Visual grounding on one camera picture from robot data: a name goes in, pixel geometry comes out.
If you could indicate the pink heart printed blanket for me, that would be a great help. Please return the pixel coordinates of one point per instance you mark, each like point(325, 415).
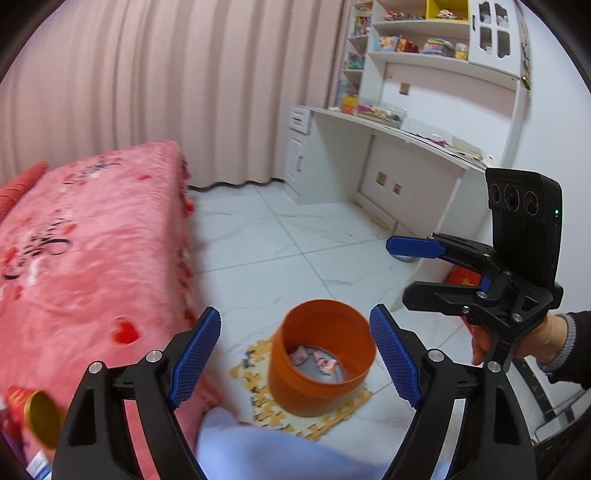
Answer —
point(92, 258)

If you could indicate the red can with gold inside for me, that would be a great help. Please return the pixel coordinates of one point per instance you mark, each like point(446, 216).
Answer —
point(18, 401)

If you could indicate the light blue clothing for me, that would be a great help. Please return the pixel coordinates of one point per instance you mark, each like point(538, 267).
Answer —
point(277, 457)

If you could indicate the red bolster pillow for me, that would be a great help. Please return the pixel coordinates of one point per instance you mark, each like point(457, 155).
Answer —
point(21, 187)

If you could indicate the person's right forearm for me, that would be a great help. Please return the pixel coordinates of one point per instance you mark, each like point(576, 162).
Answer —
point(577, 341)

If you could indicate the yellow foam puzzle mat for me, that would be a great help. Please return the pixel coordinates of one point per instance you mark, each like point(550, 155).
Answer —
point(323, 427)

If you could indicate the red gold printed box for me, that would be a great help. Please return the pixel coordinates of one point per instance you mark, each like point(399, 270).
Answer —
point(461, 277)

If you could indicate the metal bowl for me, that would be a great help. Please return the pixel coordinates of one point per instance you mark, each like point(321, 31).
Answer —
point(404, 258)

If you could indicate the crumpled pink white wrapper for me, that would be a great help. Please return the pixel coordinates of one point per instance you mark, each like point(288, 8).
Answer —
point(300, 355)
point(325, 364)

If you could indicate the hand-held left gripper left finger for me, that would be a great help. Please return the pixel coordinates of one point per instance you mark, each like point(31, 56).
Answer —
point(196, 355)

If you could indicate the person's right hand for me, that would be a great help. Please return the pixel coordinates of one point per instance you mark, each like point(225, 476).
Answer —
point(542, 337)

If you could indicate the pink pleated curtain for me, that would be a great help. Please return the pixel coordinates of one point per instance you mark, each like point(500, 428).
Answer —
point(184, 83)

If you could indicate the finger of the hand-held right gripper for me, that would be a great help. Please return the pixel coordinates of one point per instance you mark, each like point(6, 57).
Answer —
point(413, 246)
point(429, 295)

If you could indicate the white desk with drawers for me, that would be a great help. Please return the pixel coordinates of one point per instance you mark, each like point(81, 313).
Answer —
point(337, 157)

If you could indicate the white shelf hutch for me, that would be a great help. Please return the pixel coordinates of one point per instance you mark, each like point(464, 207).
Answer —
point(434, 69)

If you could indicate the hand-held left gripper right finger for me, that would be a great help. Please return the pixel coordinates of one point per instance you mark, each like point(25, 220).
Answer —
point(392, 350)

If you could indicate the blue white packet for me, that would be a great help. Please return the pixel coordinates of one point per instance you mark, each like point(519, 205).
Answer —
point(39, 464)

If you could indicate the pile of papers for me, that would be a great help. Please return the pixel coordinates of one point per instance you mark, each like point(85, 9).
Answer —
point(461, 147)

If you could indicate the orange plastic bin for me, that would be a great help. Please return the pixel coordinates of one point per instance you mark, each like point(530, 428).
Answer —
point(295, 387)

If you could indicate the clear plastic container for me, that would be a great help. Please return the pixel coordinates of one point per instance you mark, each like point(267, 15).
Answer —
point(383, 113)

